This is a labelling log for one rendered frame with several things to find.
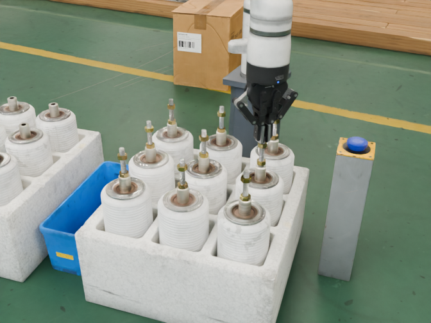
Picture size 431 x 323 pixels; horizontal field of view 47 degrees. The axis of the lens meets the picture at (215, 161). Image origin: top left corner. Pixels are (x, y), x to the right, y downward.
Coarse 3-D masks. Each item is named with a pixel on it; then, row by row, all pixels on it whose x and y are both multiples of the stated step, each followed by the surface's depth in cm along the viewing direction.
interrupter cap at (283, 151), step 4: (280, 144) 111; (256, 148) 109; (280, 148) 110; (284, 148) 109; (288, 148) 109; (256, 152) 108; (264, 152) 108; (280, 152) 109; (284, 152) 108; (288, 152) 108; (264, 156) 106; (268, 156) 106; (272, 156) 106; (276, 156) 106; (280, 156) 106; (284, 156) 106
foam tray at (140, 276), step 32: (96, 224) 98; (288, 224) 98; (96, 256) 96; (128, 256) 93; (160, 256) 91; (192, 256) 90; (288, 256) 102; (96, 288) 101; (128, 288) 98; (160, 288) 95; (192, 288) 92; (224, 288) 89; (256, 288) 87; (160, 320) 100; (192, 320) 96; (224, 320) 94; (256, 320) 91
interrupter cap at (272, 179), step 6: (252, 168) 102; (252, 174) 100; (270, 174) 100; (276, 174) 100; (252, 180) 99; (270, 180) 98; (276, 180) 98; (252, 186) 96; (258, 186) 96; (264, 186) 96; (270, 186) 96
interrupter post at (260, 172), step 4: (256, 168) 97; (260, 168) 97; (264, 168) 97; (256, 172) 98; (260, 172) 97; (264, 172) 98; (256, 176) 98; (260, 176) 98; (264, 176) 98; (256, 180) 99; (260, 180) 98; (264, 180) 99
